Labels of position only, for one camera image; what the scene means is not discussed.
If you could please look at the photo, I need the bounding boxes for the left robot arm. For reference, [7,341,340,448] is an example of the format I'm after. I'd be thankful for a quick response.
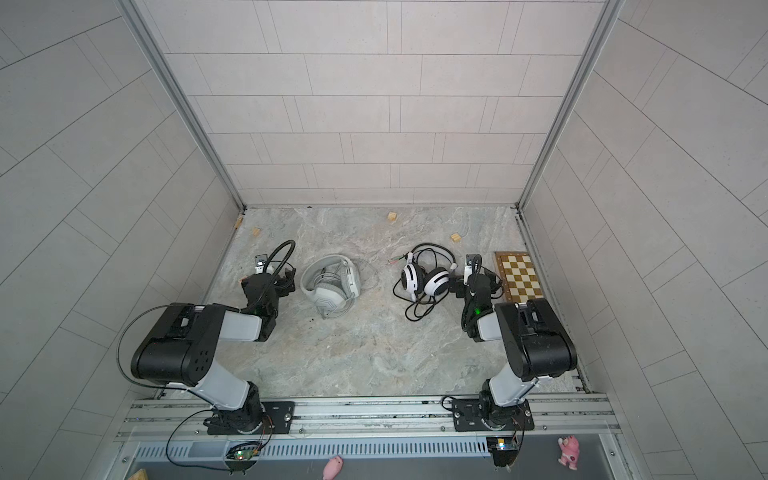
[118,240,296,435]

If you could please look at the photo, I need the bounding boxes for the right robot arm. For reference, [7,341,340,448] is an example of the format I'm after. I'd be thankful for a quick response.
[451,272,577,431]

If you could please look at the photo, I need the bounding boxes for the black and white headphones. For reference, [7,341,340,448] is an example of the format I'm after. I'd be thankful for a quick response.
[392,242,457,323]

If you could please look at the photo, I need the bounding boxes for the wooden chessboard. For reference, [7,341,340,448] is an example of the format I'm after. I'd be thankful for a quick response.
[494,251,544,304]

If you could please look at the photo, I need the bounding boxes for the right circuit board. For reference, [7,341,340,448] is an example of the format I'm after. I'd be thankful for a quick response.
[486,436,521,470]

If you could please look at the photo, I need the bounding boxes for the circuit board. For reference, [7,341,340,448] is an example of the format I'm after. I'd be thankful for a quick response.
[486,436,521,470]
[226,441,262,461]

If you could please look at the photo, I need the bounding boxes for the left circuit board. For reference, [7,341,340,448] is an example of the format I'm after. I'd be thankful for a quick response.
[226,441,262,461]

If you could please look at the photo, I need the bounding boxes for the pink plush toy right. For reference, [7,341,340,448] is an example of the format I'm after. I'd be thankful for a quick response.
[558,436,580,471]

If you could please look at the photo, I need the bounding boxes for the pink plush toy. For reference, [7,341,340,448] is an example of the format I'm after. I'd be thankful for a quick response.
[322,456,344,480]
[558,436,580,471]

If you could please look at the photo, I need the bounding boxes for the pink plush toy centre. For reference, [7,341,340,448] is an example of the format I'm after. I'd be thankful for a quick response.
[322,456,344,480]

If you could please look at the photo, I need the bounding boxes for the wooden piece bottom left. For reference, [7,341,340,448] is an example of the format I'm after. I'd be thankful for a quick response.
[127,469,148,480]

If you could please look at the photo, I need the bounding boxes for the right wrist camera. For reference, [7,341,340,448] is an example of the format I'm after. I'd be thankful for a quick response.
[463,254,482,285]

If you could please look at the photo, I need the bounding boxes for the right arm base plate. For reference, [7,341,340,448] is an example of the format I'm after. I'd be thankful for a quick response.
[444,397,535,432]

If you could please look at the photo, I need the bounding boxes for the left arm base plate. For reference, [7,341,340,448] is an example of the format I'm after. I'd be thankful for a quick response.
[203,401,296,435]

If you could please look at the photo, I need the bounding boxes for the aluminium mounting rail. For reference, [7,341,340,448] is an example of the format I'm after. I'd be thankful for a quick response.
[115,393,621,441]

